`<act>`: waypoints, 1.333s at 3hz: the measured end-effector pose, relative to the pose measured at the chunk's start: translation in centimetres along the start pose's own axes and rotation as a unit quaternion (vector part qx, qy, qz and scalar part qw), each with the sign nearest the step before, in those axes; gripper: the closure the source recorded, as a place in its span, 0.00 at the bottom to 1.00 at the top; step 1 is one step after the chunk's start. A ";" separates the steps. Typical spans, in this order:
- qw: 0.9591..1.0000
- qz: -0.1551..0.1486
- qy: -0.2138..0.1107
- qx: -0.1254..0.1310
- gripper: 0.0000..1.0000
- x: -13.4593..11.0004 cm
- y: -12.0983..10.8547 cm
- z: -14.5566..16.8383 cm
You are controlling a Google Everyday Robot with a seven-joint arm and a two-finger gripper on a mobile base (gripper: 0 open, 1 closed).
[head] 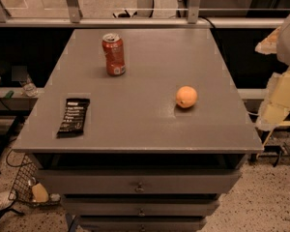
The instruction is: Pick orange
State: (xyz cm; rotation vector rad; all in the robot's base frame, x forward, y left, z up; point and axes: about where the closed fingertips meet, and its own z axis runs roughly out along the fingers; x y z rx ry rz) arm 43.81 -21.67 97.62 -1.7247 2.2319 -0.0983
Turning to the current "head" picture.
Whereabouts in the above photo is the red soda can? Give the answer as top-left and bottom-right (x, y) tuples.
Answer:
(101, 33), (126, 76)

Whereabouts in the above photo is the orange fruit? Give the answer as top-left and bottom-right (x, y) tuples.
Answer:
(176, 86), (197, 108)

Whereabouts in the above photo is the metal railing frame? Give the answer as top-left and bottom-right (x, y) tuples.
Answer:
(0, 0), (290, 28)

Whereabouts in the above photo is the top grey drawer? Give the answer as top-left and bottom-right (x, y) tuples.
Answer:
(36, 169), (241, 194)

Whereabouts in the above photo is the wire mesh basket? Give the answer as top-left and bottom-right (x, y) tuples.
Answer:
(9, 156), (61, 207)

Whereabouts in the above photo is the middle grey drawer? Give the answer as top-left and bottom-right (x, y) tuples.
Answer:
(62, 196), (219, 217)

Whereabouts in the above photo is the grey drawer cabinet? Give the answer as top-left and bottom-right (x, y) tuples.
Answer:
(12, 27), (265, 232)

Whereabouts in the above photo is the black cable on floor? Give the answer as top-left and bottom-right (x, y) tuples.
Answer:
(5, 148), (33, 169)

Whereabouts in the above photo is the yellow bottle in basket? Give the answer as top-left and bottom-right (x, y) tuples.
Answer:
(32, 183), (49, 203)

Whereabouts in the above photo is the bottom grey drawer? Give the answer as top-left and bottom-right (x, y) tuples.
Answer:
(79, 217), (206, 232)

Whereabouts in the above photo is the clear plastic water bottle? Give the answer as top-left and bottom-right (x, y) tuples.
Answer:
(20, 75), (38, 97)

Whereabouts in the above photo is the black snack bar wrapper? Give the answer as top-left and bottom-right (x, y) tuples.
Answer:
(56, 98), (90, 138)

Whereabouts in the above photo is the grey drawer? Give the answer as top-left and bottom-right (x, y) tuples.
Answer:
(62, 196), (219, 217)
(79, 217), (206, 232)
(36, 169), (241, 194)

